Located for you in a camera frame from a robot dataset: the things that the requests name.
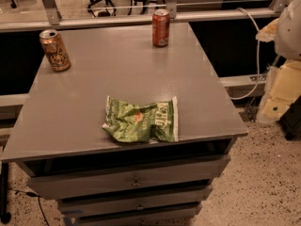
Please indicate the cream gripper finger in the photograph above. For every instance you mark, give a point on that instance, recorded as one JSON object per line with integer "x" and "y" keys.
{"x": 268, "y": 33}
{"x": 282, "y": 89}

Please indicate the red coke can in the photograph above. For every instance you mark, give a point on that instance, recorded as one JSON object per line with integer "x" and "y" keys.
{"x": 160, "y": 27}

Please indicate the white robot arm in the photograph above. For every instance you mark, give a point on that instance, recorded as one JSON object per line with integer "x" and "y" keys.
{"x": 288, "y": 35}

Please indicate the green jalapeno chip bag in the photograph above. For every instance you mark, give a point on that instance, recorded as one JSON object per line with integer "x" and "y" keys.
{"x": 129, "y": 123}

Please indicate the gold soda can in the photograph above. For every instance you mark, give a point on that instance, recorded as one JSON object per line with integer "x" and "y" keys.
{"x": 55, "y": 50}

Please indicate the top grey drawer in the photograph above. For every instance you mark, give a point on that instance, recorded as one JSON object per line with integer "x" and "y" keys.
{"x": 118, "y": 179}

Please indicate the grey drawer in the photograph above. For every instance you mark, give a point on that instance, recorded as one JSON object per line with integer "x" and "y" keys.
{"x": 135, "y": 201}
{"x": 143, "y": 217}
{"x": 118, "y": 179}

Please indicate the middle grey drawer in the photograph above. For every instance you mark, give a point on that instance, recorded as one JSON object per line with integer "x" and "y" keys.
{"x": 135, "y": 201}

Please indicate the bottom grey drawer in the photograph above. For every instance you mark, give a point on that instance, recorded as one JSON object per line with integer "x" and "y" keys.
{"x": 143, "y": 217}

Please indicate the grey drawer cabinet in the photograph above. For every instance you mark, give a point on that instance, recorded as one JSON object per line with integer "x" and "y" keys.
{"x": 60, "y": 128}

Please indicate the metal railing frame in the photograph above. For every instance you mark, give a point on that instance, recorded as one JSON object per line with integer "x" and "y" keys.
{"x": 32, "y": 15}

